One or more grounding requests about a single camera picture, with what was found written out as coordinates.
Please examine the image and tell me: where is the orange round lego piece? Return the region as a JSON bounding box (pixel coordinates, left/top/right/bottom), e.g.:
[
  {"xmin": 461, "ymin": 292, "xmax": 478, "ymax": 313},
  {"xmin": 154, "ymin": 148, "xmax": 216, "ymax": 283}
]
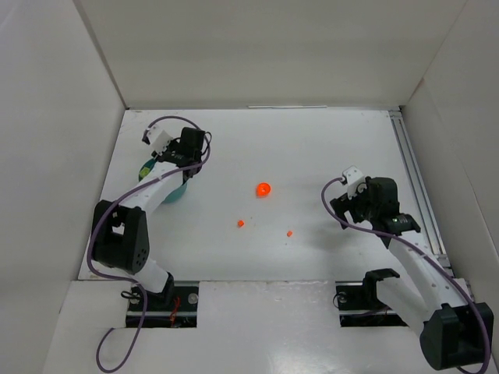
[{"xmin": 256, "ymin": 182, "xmax": 271, "ymax": 198}]

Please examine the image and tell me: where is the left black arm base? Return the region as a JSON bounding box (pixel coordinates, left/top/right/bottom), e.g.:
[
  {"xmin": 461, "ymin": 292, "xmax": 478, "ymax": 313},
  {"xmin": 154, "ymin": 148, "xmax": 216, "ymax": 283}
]
[{"xmin": 120, "ymin": 280, "xmax": 200, "ymax": 329}]

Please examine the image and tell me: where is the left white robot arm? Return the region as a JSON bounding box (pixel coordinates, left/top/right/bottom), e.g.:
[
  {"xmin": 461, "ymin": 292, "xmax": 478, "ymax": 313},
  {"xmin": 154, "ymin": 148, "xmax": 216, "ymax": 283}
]
[{"xmin": 90, "ymin": 127, "xmax": 209, "ymax": 302}]

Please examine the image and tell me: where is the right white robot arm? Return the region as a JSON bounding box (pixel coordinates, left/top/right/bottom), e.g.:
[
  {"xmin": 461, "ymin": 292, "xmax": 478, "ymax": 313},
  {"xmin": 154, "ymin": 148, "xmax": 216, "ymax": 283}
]
[{"xmin": 323, "ymin": 168, "xmax": 494, "ymax": 373}]

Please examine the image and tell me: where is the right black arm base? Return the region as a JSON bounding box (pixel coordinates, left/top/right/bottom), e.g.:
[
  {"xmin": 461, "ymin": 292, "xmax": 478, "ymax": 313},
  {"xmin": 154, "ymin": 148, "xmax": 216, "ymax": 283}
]
[{"xmin": 333, "ymin": 269, "xmax": 407, "ymax": 328}]

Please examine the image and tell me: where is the teal divided round container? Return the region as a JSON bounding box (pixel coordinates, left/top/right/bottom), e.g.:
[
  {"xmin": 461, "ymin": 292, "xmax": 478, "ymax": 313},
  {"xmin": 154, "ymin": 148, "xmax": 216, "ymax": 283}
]
[{"xmin": 138, "ymin": 158, "xmax": 187, "ymax": 204}]

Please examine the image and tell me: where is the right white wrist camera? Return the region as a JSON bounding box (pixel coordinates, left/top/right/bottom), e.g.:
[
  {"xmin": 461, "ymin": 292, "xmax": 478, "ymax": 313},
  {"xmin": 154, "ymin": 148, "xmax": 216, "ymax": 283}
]
[{"xmin": 342, "ymin": 165, "xmax": 366, "ymax": 199}]

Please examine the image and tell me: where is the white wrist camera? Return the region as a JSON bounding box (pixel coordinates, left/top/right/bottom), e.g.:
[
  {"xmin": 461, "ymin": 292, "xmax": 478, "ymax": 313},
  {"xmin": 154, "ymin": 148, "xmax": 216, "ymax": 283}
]
[
  {"xmin": 142, "ymin": 125, "xmax": 174, "ymax": 154},
  {"xmin": 342, "ymin": 165, "xmax": 366, "ymax": 199}
]

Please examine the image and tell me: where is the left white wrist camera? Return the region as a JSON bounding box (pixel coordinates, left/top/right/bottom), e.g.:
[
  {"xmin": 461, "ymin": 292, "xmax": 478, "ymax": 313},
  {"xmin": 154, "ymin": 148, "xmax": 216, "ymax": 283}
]
[{"xmin": 142, "ymin": 125, "xmax": 174, "ymax": 154}]

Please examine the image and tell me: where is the aluminium rail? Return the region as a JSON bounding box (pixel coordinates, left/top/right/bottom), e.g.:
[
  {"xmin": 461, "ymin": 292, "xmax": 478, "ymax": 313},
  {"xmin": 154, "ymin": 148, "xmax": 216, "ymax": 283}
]
[{"xmin": 388, "ymin": 108, "xmax": 455, "ymax": 276}]

